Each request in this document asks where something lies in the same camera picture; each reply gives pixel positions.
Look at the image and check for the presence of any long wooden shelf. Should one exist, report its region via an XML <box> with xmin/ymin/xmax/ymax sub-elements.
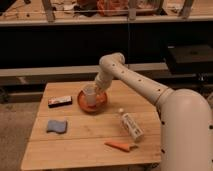
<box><xmin>0</xmin><ymin>0</ymin><xmax>213</xmax><ymax>28</ymax></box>

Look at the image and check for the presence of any white plastic bottle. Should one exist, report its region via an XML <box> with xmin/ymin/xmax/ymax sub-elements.
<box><xmin>118</xmin><ymin>108</ymin><xmax>143</xmax><ymax>143</ymax></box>

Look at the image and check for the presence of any orange ceramic bowl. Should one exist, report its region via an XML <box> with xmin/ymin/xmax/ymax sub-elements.
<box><xmin>77</xmin><ymin>91</ymin><xmax>108</xmax><ymax>113</ymax></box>

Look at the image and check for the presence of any white ceramic cup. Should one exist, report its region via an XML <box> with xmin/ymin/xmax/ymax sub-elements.
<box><xmin>83</xmin><ymin>84</ymin><xmax>96</xmax><ymax>106</ymax></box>

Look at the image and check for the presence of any black box on right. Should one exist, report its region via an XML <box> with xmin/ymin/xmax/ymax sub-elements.
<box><xmin>165</xmin><ymin>44</ymin><xmax>213</xmax><ymax>74</ymax></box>

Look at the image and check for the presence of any wooden table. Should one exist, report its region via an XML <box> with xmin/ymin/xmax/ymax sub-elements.
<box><xmin>21</xmin><ymin>80</ymin><xmax>160</xmax><ymax>171</ymax></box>

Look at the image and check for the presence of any orange toy carrot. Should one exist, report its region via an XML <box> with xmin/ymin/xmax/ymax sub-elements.
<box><xmin>105</xmin><ymin>141</ymin><xmax>137</xmax><ymax>152</ymax></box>

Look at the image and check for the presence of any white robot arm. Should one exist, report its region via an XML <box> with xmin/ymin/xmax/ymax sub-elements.
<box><xmin>95</xmin><ymin>53</ymin><xmax>213</xmax><ymax>171</ymax></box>

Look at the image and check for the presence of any blue sponge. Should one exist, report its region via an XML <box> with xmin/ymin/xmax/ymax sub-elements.
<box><xmin>46</xmin><ymin>120</ymin><xmax>67</xmax><ymax>134</ymax></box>

